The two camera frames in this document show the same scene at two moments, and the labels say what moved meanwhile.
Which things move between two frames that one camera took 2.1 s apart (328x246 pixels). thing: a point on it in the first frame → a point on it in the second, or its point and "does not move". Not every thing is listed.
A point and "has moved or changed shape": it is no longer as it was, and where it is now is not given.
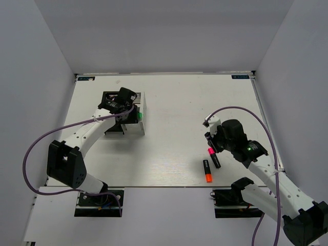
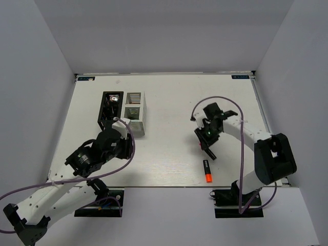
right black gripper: [211, 139] → [204, 141]
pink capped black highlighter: [214, 157] has moved or changed shape
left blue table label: [86, 78] does not move
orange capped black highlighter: [209, 177] does not move
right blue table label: [240, 76] does not move
